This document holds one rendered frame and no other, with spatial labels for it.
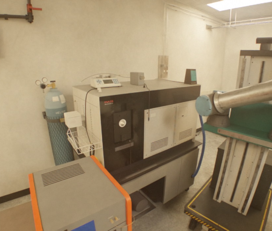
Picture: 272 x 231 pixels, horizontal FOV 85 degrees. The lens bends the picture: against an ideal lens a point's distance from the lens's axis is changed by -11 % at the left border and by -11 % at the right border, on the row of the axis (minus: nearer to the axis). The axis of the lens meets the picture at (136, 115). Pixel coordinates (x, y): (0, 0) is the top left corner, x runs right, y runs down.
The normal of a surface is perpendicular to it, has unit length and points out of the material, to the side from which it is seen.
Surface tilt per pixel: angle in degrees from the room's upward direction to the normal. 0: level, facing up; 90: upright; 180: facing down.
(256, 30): 90
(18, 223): 0
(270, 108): 90
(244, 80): 90
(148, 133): 90
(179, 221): 0
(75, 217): 0
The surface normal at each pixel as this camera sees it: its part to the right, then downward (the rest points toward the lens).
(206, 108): -0.87, 0.18
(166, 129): 0.58, 0.25
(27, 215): 0.00, -0.95
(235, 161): -0.72, 0.21
